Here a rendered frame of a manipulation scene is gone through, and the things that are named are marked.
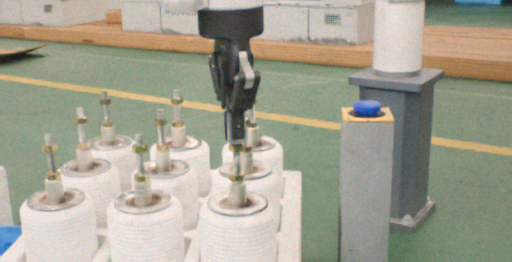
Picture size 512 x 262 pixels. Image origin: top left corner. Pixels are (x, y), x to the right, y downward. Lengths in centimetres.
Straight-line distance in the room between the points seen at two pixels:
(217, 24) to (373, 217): 42
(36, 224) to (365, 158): 46
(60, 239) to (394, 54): 73
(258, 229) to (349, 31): 223
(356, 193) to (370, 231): 6
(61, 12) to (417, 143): 312
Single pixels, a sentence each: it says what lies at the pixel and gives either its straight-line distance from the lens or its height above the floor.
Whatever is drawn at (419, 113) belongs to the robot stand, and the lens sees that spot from 126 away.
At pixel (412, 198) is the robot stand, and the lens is 131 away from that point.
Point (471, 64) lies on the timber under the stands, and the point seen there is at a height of 6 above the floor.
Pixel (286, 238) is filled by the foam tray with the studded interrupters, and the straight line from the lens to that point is 86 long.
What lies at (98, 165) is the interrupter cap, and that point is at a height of 25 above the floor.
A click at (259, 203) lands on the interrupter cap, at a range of 79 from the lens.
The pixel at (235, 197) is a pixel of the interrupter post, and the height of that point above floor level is 26.
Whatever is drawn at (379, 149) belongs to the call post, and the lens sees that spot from 93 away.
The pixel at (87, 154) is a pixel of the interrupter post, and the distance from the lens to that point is 93.
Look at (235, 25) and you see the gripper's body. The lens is 69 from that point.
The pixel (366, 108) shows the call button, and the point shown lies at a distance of 93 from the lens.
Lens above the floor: 57
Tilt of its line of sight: 17 degrees down
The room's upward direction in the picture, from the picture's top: 3 degrees counter-clockwise
